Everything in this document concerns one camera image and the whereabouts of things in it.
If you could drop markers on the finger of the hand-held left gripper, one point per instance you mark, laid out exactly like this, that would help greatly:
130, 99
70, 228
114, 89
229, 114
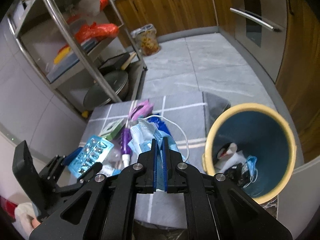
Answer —
88, 173
71, 158

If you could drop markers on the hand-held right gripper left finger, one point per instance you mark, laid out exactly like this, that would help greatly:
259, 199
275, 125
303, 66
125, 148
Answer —
155, 165

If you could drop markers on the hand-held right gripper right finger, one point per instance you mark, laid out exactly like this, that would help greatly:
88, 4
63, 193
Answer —
165, 165

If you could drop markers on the small white sachet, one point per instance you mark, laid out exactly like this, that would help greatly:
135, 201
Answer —
110, 171

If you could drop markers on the blue blister pack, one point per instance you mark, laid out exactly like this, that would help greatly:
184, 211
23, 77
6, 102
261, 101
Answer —
95, 150

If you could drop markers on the clear plastic bag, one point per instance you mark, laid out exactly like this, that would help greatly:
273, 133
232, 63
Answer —
113, 155

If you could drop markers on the blue face mask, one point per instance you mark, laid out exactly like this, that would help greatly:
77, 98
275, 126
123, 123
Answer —
140, 132
252, 165

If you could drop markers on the purple tube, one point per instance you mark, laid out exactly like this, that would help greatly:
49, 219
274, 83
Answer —
126, 142

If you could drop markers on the blue wet wipes packet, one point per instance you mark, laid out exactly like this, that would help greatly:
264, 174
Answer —
162, 127

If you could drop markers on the green white carton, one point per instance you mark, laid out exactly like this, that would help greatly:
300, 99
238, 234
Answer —
112, 128

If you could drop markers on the purple packet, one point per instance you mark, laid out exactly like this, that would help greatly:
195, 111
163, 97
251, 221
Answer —
142, 107

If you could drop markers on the red floral packet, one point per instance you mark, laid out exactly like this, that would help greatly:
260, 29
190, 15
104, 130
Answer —
226, 150

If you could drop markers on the white paper towel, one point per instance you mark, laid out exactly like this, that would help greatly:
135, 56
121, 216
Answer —
232, 160

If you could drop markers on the black plastic bag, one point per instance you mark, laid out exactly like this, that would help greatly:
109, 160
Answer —
236, 173

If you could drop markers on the blue bin with cream rim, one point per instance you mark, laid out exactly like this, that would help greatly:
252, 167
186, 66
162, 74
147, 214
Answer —
262, 135

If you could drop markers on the floral trash can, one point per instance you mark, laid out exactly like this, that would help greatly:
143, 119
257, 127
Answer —
147, 40

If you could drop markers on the person's left hand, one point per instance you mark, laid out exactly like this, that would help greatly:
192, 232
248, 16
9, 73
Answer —
36, 223

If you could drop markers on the red object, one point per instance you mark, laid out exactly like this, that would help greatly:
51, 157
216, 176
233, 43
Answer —
7, 208

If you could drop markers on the small yellow item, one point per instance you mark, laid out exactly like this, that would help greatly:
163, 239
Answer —
85, 113

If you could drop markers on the grey checked mat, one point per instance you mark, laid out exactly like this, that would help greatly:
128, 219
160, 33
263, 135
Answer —
195, 122

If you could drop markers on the wok with glass lid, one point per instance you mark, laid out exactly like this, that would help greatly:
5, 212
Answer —
110, 85

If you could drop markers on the blue tray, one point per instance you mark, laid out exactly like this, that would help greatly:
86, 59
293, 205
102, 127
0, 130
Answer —
67, 66

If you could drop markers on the yellow corn packet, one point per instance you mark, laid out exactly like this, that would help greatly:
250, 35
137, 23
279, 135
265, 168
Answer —
61, 55

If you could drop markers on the orange plastic bag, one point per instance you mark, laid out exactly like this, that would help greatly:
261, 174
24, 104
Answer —
100, 31

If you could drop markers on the steel kitchen rack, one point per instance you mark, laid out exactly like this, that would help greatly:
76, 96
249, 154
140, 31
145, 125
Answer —
40, 15

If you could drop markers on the wooden base cabinet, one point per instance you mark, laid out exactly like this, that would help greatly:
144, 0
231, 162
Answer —
300, 55
162, 7

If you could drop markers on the steel built-in oven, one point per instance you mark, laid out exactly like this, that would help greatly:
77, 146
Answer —
255, 17

